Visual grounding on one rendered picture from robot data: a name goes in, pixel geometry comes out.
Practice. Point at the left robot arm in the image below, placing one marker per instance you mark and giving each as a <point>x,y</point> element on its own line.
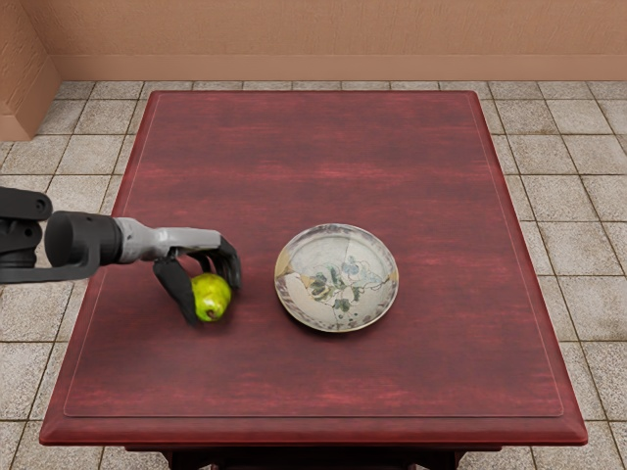
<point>73,240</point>

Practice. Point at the patterned ceramic plate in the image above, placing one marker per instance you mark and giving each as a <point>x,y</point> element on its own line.
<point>336,277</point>

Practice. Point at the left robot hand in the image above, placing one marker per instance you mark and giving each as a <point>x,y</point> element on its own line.
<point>166,242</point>

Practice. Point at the green pear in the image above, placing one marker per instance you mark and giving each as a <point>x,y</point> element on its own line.
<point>213,296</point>

